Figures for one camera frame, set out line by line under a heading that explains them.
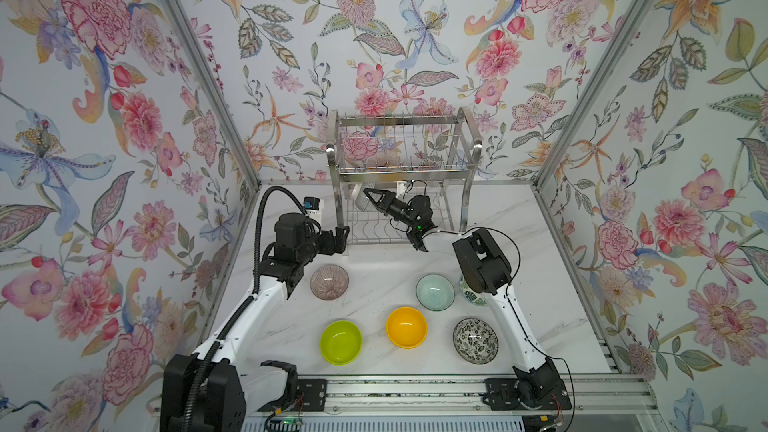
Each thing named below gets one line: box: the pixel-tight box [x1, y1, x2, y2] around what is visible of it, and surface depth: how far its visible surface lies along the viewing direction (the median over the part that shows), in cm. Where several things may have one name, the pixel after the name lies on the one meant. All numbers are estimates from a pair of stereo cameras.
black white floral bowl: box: [452, 317, 499, 365], surface depth 83 cm
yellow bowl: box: [386, 306, 428, 350], surface depth 84 cm
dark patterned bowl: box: [351, 182, 370, 212], surface depth 98 cm
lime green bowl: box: [319, 320, 363, 366], surface depth 83 cm
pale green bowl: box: [415, 273, 456, 312], surface depth 91 cm
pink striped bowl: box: [310, 264, 349, 301], surface depth 93 cm
